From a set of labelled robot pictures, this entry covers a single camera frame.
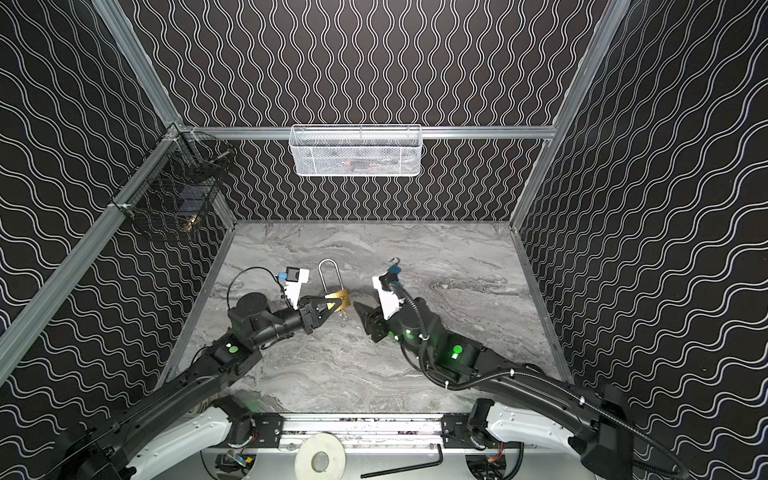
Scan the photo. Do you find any brass padlock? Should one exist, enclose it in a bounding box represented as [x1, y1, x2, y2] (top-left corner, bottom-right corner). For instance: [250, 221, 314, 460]
[317, 258, 351, 313]

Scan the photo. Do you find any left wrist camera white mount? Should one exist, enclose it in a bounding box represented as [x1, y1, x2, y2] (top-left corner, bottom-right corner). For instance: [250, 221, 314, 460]
[277, 267, 309, 310]

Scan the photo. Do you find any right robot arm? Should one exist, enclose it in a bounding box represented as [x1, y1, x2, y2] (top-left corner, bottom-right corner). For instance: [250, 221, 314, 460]
[353, 298, 634, 479]

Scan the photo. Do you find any white mesh wall basket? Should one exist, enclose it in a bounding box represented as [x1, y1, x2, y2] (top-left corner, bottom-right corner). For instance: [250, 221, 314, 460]
[288, 124, 424, 177]

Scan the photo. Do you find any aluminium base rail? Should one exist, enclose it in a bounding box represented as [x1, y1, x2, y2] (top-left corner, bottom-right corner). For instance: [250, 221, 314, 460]
[119, 412, 601, 454]

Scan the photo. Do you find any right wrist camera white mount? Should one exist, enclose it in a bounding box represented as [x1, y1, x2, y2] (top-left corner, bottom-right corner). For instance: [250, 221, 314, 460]
[372, 276, 401, 320]

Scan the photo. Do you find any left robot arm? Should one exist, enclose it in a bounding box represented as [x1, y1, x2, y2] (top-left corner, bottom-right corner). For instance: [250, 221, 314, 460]
[42, 292, 349, 479]

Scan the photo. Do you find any black hex key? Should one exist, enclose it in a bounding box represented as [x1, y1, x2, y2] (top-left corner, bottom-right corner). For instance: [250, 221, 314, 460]
[359, 444, 444, 479]

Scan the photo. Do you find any black wire wall basket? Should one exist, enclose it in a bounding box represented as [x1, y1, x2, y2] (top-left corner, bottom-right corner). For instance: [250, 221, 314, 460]
[117, 131, 236, 243]

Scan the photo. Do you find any white tape roll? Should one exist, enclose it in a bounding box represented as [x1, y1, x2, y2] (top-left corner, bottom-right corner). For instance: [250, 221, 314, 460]
[294, 433, 346, 480]

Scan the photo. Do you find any black corrugated cable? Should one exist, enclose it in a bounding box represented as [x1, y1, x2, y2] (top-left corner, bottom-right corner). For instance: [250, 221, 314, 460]
[389, 281, 691, 480]

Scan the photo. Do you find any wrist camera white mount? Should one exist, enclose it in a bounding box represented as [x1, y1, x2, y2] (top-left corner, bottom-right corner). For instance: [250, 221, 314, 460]
[372, 276, 401, 320]
[277, 267, 309, 310]

